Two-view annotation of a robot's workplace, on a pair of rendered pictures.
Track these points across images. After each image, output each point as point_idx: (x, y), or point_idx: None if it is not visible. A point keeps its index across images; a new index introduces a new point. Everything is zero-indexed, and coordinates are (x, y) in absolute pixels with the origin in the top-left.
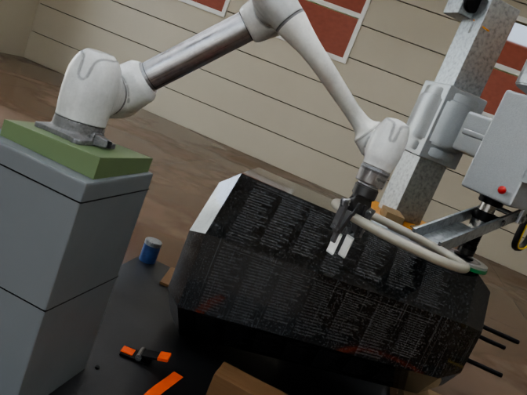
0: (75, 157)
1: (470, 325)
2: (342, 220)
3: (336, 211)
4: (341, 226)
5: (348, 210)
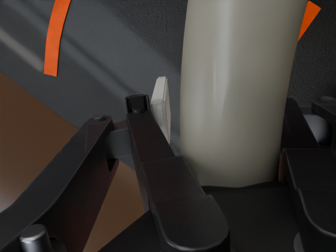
0: None
1: None
2: (135, 161)
3: (48, 165)
4: (135, 169)
5: (147, 208)
